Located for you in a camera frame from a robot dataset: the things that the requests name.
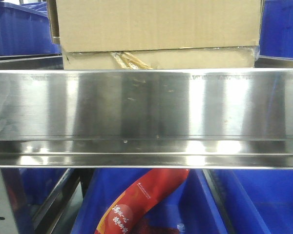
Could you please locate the red printed snack bag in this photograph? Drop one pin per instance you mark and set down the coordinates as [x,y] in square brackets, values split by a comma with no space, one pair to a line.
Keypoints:
[139,198]

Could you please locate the blue bin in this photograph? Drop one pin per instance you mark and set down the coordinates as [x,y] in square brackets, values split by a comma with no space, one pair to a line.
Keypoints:
[276,39]
[257,201]
[191,209]
[25,30]
[39,182]

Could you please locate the white perforated shelf upright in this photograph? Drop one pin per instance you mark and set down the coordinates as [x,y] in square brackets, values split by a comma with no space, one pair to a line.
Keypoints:
[8,223]

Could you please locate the blue bin lower left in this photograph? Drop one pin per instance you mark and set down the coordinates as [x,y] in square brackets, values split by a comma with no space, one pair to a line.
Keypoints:
[39,182]

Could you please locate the blue bin lower right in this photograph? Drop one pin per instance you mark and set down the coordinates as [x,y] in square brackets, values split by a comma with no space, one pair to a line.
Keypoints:
[257,201]

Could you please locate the blue bin upper right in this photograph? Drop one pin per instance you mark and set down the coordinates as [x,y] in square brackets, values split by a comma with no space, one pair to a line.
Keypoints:
[276,39]

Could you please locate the large plain cardboard box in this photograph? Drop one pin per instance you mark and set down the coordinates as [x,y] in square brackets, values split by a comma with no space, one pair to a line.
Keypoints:
[165,34]

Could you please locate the blue bin lower centre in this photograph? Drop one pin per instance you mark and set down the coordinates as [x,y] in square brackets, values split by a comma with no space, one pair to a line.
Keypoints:
[191,209]

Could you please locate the stainless steel shelf front beam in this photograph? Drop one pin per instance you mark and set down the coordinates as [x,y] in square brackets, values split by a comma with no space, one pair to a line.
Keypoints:
[210,118]

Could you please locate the blue bin upper left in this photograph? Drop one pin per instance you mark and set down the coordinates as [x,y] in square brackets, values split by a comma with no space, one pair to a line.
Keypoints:
[25,30]

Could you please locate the peeling brown packing tape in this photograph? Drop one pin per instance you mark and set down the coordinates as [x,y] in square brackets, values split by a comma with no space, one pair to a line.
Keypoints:
[128,61]

